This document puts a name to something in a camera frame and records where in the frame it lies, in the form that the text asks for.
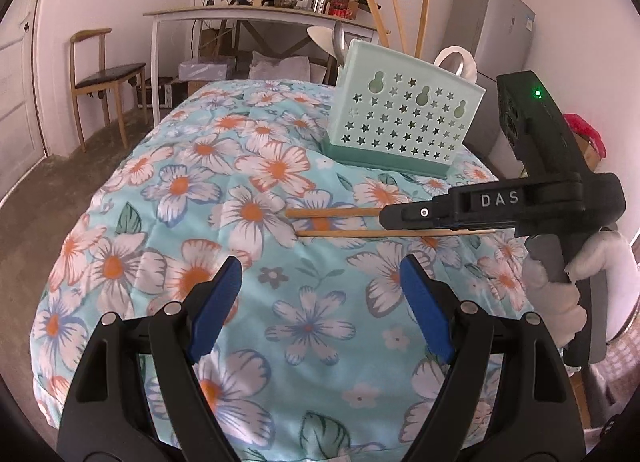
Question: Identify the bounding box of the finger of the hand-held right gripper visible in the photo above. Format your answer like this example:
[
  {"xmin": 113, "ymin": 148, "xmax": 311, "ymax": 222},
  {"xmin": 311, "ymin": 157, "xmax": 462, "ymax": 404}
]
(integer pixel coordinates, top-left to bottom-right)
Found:
[{"xmin": 378, "ymin": 193, "xmax": 457, "ymax": 233}]

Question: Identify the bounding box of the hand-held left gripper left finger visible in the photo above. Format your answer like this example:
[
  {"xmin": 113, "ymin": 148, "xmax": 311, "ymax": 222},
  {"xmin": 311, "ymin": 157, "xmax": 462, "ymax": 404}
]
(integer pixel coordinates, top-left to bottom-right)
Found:
[{"xmin": 56, "ymin": 255, "xmax": 244, "ymax": 462}]

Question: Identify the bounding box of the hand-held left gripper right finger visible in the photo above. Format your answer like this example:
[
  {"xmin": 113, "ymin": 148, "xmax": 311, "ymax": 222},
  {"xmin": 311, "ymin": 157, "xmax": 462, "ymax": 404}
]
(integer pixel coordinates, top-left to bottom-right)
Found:
[{"xmin": 399, "ymin": 254, "xmax": 587, "ymax": 462}]

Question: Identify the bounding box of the wooden chopstick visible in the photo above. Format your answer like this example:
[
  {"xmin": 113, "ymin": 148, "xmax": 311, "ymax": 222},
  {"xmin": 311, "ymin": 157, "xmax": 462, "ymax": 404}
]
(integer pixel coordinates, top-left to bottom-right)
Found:
[
  {"xmin": 415, "ymin": 0, "xmax": 432, "ymax": 58},
  {"xmin": 296, "ymin": 227, "xmax": 497, "ymax": 239},
  {"xmin": 391, "ymin": 0, "xmax": 410, "ymax": 53},
  {"xmin": 285, "ymin": 207, "xmax": 383, "ymax": 220},
  {"xmin": 362, "ymin": 0, "xmax": 391, "ymax": 48}
]

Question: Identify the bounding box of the green plastic utensil holder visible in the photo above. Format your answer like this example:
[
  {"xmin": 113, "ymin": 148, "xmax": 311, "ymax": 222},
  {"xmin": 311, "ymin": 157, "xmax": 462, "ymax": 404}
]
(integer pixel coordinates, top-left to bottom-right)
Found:
[{"xmin": 320, "ymin": 38, "xmax": 487, "ymax": 180}]

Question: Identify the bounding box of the white plastic spoon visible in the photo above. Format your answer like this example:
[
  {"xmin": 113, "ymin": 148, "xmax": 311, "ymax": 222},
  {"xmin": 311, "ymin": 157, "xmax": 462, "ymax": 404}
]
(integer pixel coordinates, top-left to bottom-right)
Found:
[
  {"xmin": 307, "ymin": 26, "xmax": 336, "ymax": 62},
  {"xmin": 432, "ymin": 46, "xmax": 481, "ymax": 82}
]

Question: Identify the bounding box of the person's right hand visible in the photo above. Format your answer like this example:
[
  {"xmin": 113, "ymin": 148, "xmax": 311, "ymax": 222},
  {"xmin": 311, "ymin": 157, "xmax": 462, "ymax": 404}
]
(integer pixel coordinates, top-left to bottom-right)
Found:
[{"xmin": 521, "ymin": 231, "xmax": 636, "ymax": 346}]

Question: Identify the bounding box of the floral blue blanket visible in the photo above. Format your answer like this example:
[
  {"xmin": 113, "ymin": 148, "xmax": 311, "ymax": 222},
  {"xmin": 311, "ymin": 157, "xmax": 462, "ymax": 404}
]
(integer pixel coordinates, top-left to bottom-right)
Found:
[{"xmin": 30, "ymin": 79, "xmax": 591, "ymax": 462}]

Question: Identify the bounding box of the silver refrigerator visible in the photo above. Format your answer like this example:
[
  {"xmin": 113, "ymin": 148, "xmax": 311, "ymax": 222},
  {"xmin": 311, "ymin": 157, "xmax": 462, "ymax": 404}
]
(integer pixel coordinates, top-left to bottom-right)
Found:
[{"xmin": 452, "ymin": 0, "xmax": 536, "ymax": 177}]

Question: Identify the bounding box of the white pillow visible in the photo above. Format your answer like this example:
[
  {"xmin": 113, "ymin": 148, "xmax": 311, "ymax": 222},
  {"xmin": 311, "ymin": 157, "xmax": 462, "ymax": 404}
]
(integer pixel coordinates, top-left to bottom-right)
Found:
[{"xmin": 248, "ymin": 50, "xmax": 313, "ymax": 80}]

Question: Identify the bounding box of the small white oven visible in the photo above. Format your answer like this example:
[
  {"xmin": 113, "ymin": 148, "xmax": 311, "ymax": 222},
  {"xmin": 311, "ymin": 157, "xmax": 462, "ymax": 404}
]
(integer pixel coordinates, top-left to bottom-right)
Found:
[{"xmin": 137, "ymin": 76, "xmax": 191, "ymax": 110}]

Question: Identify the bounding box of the clear plastic box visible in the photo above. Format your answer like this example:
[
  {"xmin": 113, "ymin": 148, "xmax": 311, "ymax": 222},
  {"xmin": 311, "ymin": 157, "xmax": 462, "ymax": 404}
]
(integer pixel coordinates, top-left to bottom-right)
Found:
[{"xmin": 177, "ymin": 58, "xmax": 236, "ymax": 82}]

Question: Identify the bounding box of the wooden chair black seat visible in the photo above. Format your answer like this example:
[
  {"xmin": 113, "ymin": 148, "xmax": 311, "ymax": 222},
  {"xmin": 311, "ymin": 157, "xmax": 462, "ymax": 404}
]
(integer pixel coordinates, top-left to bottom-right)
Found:
[{"xmin": 70, "ymin": 28, "xmax": 148, "ymax": 153}]

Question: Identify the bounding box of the flat cardboard box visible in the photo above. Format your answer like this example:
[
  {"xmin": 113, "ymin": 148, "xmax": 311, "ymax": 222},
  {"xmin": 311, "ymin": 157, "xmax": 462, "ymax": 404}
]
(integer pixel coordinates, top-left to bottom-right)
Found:
[{"xmin": 199, "ymin": 28, "xmax": 233, "ymax": 60}]

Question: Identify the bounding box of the white desk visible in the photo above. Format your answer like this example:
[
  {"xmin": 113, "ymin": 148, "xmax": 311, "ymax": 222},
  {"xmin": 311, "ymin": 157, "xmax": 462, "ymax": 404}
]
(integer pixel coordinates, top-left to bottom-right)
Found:
[{"xmin": 142, "ymin": 4, "xmax": 381, "ymax": 125}]

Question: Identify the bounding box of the white door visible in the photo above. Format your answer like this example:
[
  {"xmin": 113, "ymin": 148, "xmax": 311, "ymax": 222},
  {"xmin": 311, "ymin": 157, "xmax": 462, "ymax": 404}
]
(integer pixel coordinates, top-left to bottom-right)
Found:
[{"xmin": 0, "ymin": 0, "xmax": 51, "ymax": 187}]

